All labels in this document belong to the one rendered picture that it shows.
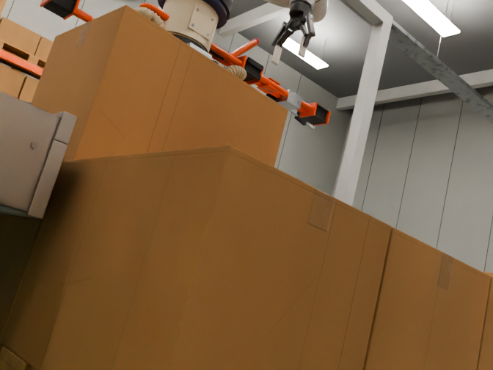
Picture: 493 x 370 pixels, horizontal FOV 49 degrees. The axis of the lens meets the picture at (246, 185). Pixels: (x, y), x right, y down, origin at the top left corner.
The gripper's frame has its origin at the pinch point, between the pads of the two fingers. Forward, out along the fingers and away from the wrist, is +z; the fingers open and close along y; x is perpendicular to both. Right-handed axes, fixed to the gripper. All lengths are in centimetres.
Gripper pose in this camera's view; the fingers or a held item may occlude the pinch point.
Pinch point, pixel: (287, 57)
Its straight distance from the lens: 197.8
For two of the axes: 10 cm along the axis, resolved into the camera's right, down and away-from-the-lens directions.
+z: -2.5, 9.4, -2.1
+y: 6.3, -0.1, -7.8
